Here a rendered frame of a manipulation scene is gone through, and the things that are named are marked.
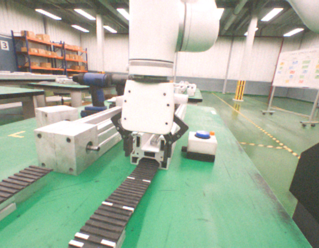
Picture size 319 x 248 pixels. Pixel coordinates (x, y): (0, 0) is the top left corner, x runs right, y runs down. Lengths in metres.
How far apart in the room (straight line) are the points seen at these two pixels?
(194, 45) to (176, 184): 0.28
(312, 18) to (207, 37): 0.37
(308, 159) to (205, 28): 0.31
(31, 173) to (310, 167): 0.52
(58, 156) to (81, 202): 0.13
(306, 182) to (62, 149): 0.50
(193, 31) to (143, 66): 0.10
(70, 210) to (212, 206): 0.25
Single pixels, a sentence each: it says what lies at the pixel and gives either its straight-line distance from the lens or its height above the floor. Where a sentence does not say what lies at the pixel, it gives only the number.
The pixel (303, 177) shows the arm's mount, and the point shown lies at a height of 0.83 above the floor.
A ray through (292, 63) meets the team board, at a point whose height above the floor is 1.60.
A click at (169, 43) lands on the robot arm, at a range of 0.31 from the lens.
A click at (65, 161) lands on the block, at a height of 0.81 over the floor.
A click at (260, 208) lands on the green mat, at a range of 0.40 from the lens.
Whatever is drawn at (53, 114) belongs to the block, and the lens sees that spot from 0.63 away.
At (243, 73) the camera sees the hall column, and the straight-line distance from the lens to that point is 10.61.
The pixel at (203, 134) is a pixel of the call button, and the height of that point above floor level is 0.85.
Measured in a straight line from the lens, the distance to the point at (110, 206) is 0.29.
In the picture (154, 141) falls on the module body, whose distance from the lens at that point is 0.46.
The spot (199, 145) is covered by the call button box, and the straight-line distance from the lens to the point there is 0.49.
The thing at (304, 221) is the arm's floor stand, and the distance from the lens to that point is 0.49.
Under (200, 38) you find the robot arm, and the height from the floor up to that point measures 1.07.
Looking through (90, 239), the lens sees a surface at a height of 0.82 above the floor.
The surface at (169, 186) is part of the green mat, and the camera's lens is 0.39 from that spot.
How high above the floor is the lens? 1.00
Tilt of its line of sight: 16 degrees down
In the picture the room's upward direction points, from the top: 4 degrees clockwise
